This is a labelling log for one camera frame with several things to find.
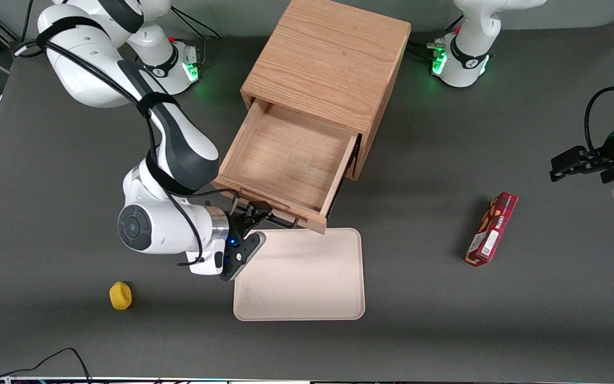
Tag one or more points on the beige plastic tray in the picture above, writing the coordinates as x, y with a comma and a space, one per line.
301, 277

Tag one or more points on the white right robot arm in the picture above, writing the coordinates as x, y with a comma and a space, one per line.
179, 144

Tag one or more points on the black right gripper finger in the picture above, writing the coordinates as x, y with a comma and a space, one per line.
240, 217
260, 207

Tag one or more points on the yellow sponge toy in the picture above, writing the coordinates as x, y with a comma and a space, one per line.
120, 296

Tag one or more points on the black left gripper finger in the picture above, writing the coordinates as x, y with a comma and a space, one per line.
571, 156
568, 173

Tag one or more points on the red tartan shortbread box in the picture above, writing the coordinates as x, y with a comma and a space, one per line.
491, 229

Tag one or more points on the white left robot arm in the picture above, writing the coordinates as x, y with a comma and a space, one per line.
467, 58

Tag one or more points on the oak wood drawer cabinet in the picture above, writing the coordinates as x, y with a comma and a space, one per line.
328, 58

